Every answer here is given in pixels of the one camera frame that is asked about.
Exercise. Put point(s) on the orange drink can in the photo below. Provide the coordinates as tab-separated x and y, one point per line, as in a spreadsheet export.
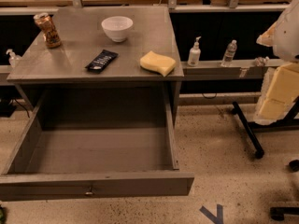
45	23

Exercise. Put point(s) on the crumpled plastic wrapper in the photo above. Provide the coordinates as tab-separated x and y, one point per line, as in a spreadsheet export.
261	61

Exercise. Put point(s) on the open grey top drawer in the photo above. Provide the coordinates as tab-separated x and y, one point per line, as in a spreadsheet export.
96	144

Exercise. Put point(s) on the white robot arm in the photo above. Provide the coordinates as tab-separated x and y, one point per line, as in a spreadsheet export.
280	86

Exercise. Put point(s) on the black chair base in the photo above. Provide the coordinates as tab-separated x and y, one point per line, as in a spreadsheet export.
290	121

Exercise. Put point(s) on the grey cabinet desk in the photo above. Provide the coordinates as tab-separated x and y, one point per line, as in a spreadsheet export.
83	39

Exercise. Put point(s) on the clear water bottle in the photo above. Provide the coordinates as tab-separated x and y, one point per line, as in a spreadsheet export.
229	54

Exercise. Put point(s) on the clear pump bottle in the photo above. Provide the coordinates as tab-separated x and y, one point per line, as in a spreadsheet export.
13	57

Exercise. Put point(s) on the white bowl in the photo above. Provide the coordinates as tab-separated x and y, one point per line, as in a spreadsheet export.
117	28

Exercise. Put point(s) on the yellow sponge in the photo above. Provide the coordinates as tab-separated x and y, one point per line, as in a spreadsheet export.
157	63

